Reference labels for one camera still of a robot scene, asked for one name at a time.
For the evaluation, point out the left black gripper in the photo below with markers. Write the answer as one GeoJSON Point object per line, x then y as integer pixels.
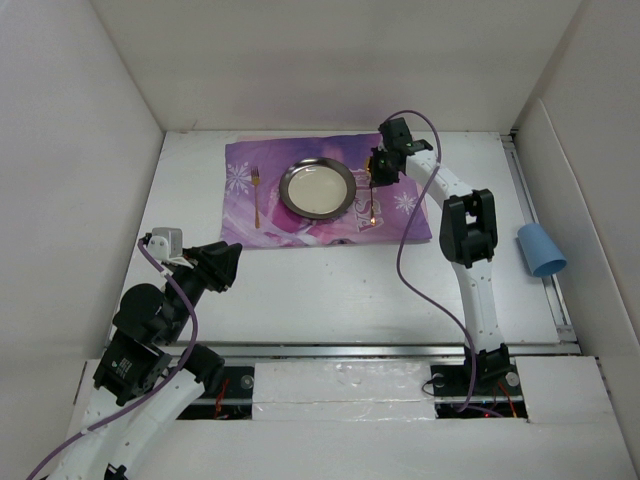
{"type": "Point", "coordinates": [216, 262]}

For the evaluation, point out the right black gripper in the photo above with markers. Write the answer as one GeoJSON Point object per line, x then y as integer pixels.
{"type": "Point", "coordinates": [378, 179]}

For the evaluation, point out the gold spoon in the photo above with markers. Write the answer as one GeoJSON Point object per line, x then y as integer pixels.
{"type": "Point", "coordinates": [372, 205]}

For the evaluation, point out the purple Elsa cloth placemat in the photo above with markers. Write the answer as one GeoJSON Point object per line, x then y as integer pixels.
{"type": "Point", "coordinates": [282, 228]}

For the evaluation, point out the steel plate with cream centre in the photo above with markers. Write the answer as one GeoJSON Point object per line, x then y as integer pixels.
{"type": "Point", "coordinates": [317, 188]}

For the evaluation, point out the gold fork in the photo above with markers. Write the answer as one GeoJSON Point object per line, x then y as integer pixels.
{"type": "Point", "coordinates": [256, 180]}

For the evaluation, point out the blue plastic cup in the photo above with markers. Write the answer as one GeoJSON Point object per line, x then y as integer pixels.
{"type": "Point", "coordinates": [541, 254]}

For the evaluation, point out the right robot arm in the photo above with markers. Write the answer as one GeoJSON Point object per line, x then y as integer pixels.
{"type": "Point", "coordinates": [468, 237]}

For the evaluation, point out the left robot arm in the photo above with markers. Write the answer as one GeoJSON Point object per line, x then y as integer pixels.
{"type": "Point", "coordinates": [153, 367]}

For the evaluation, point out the white foam block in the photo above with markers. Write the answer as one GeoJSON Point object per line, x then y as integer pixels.
{"type": "Point", "coordinates": [350, 391]}

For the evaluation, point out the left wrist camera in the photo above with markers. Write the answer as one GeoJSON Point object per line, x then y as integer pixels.
{"type": "Point", "coordinates": [165, 245]}

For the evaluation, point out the aluminium front rail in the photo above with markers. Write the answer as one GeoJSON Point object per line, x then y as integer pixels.
{"type": "Point", "coordinates": [281, 351]}

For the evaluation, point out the aluminium rail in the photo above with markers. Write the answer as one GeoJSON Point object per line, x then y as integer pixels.
{"type": "Point", "coordinates": [555, 299]}
{"type": "Point", "coordinates": [281, 351]}

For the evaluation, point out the aluminium right side rail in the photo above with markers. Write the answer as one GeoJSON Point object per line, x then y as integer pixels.
{"type": "Point", "coordinates": [555, 299]}

